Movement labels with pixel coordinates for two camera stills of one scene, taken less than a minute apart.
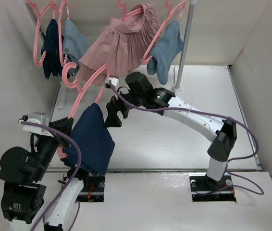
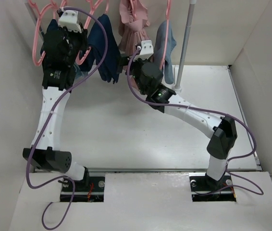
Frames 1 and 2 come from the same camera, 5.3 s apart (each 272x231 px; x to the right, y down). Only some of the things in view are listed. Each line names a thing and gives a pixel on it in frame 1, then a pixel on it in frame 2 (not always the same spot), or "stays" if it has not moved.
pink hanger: (59, 149) -> (80, 60)
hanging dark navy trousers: (52, 61) stays
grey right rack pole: (185, 43) stays
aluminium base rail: (168, 170) stays
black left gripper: (64, 124) -> (81, 36)
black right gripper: (113, 107) -> (125, 61)
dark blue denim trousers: (96, 144) -> (110, 65)
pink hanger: (168, 14) -> (169, 5)
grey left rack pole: (34, 19) stays
